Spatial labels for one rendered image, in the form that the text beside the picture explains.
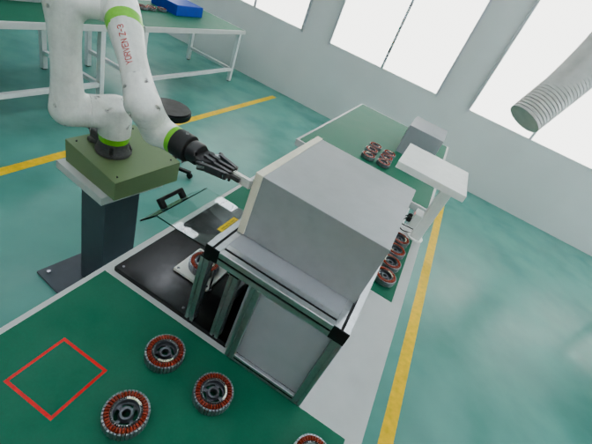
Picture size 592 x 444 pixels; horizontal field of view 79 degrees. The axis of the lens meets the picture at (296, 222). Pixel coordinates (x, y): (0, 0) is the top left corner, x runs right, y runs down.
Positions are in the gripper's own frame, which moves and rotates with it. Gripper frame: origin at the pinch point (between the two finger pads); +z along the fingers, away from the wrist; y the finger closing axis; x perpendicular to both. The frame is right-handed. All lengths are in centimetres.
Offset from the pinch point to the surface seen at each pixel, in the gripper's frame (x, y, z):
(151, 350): -40, 40, 7
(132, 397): -39, 53, 13
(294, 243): 0.2, 14.5, 26.8
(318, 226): 8.8, 14.4, 30.7
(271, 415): -43, 33, 45
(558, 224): -101, -468, 265
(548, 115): 44, -102, 84
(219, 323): -33.8, 24.2, 17.8
